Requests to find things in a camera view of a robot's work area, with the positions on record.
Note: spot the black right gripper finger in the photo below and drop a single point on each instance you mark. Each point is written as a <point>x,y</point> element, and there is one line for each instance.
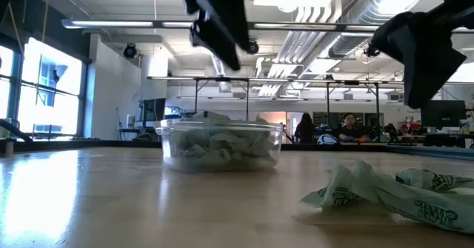
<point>426,66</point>
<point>385,37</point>

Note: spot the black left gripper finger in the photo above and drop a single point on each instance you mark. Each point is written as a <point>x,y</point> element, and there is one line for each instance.
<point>218,50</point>
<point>229,15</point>

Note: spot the round black ceiling fixture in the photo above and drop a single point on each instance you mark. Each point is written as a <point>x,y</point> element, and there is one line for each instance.
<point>129,50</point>
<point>253,48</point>

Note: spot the large black computer monitor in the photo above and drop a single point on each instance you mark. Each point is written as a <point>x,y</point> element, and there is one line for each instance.
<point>442,113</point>

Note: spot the long ceiling light strip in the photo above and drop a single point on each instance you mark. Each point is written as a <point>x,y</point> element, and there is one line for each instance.
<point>314,26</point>
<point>111,23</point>

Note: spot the blue table edge strip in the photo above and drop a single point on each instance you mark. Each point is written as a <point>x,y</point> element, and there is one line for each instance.
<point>429,151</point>

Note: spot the small black computer monitor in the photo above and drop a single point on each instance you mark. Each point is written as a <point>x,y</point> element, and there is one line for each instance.
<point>153,109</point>

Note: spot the person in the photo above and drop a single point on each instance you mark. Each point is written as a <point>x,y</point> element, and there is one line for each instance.
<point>305,127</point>
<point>348,127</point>

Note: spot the clear plastic bin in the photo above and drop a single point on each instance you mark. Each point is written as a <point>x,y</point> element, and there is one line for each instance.
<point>218,159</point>

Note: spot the white and blue ball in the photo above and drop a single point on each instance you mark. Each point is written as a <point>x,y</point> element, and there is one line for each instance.
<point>327,140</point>

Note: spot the large bright window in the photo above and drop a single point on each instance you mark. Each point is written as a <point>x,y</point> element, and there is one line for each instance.
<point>52,107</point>

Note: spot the black slanted bar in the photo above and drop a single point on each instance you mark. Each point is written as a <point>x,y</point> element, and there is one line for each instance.
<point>15,131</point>

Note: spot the black camera on mount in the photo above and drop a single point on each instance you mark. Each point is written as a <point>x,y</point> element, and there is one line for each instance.
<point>370,50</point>

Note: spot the silver ventilation duct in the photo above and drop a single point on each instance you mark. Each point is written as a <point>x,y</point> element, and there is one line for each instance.
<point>355,18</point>

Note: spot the black metal frame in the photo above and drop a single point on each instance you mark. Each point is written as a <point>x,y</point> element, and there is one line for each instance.
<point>327,103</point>

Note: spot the black table edge rail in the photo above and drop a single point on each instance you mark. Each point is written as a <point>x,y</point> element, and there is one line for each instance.
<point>92,144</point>

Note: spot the grey short post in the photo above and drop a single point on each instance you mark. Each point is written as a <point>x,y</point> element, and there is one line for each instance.
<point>9,148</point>

